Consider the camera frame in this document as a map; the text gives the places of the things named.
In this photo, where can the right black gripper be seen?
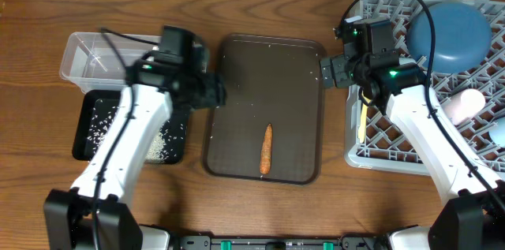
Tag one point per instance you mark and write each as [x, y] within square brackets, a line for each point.
[338, 65]

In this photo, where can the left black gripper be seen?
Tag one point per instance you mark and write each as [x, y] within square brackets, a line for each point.
[215, 91]

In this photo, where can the yellow plastic spoon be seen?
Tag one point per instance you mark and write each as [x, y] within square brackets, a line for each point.
[361, 133]

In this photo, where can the orange carrot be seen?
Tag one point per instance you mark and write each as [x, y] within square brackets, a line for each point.
[265, 154]

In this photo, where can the pink cup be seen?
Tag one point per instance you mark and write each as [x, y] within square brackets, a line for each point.
[464, 105]

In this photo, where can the dark blue bowl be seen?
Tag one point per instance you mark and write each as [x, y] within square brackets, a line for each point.
[463, 37]

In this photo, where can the light blue cup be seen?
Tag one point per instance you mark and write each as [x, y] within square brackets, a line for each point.
[497, 132]

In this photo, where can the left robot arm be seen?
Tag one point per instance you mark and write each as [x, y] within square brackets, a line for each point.
[95, 213]

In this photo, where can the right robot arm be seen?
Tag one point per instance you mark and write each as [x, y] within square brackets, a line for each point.
[472, 194]

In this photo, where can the grey dishwasher rack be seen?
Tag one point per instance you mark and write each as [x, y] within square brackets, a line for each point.
[385, 148]

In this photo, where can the pile of white rice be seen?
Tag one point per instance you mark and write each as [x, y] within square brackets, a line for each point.
[167, 146]

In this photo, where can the dark brown serving tray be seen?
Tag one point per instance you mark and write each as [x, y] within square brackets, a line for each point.
[268, 80]

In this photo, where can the black bin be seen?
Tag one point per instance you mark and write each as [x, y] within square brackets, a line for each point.
[85, 117]

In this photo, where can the clear plastic bin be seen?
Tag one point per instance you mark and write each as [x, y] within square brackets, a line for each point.
[93, 63]

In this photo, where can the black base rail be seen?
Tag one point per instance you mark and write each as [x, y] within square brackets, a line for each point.
[206, 241]

